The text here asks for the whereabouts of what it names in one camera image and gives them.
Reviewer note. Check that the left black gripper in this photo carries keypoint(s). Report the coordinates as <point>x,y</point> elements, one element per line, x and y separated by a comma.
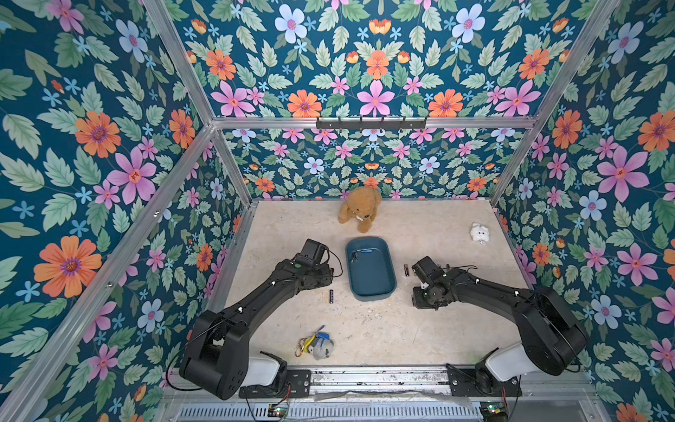
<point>326,276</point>

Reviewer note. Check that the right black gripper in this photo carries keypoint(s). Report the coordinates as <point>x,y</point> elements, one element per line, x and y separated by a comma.
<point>422,294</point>

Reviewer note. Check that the teal plastic storage tray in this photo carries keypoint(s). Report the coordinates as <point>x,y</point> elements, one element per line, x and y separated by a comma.
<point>370,269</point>

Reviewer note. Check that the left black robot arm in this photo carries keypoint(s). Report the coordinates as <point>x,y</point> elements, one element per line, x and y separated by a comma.
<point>217,357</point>

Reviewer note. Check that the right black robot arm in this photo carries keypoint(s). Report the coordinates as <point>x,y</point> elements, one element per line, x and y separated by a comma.
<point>551,338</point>

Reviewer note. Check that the brown teddy bear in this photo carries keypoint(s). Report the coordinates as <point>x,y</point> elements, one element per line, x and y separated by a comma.
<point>362,205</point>

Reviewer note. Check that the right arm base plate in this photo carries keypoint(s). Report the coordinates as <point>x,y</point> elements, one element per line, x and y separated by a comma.
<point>479,382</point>

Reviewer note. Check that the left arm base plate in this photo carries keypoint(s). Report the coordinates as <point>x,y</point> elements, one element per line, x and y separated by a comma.
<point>289,383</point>

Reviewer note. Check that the black wall hook rail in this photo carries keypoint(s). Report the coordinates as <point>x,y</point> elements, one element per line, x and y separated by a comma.
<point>387,124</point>

